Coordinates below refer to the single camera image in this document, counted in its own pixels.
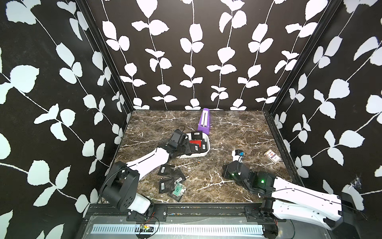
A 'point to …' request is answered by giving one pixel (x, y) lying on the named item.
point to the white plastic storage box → (206, 138)
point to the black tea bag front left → (164, 170)
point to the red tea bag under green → (196, 142)
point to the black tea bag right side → (166, 185)
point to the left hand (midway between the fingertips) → (190, 144)
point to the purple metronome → (204, 123)
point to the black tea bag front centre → (203, 146)
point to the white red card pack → (272, 157)
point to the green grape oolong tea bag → (178, 190)
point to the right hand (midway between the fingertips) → (219, 165)
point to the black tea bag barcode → (197, 135)
